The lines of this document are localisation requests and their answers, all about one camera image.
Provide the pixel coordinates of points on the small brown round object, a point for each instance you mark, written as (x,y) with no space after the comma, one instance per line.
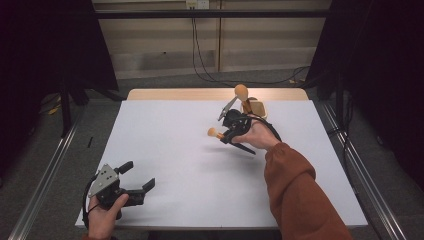
(254,98)

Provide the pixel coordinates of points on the black metal stand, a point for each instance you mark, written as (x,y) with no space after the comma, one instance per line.
(65,106)

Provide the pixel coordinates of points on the beige square cup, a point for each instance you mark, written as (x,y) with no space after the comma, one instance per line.
(259,107)

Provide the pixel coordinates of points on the small black floor object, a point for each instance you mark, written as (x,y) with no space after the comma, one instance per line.
(90,142)

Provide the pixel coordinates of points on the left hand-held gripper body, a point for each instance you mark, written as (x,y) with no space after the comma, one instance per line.
(106,190)

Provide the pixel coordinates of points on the black horizontal bar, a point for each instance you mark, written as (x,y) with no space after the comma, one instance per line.
(213,14)

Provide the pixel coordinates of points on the person's left hand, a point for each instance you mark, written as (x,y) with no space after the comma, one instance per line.
(103,220)

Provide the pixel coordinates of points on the white table mat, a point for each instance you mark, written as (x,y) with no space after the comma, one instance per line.
(183,200)

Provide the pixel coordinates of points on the yellow floor tape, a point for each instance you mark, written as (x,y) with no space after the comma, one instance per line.
(296,81)
(54,110)

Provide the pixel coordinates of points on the black curtain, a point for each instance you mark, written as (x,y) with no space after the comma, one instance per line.
(40,66)
(383,66)

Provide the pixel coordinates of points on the white wall socket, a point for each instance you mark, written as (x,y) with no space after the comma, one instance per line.
(197,4)

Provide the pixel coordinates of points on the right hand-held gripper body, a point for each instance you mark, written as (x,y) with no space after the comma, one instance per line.
(237,121)

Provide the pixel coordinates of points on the large makeup brush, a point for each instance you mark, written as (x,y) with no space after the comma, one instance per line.
(241,92)

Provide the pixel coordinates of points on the aluminium floor rail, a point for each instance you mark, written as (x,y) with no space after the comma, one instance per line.
(366,180)
(46,186)

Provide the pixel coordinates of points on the small makeup brush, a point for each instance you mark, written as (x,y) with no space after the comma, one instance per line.
(212,132)

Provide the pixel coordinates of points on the person's right hand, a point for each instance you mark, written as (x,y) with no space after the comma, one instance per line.
(258,136)

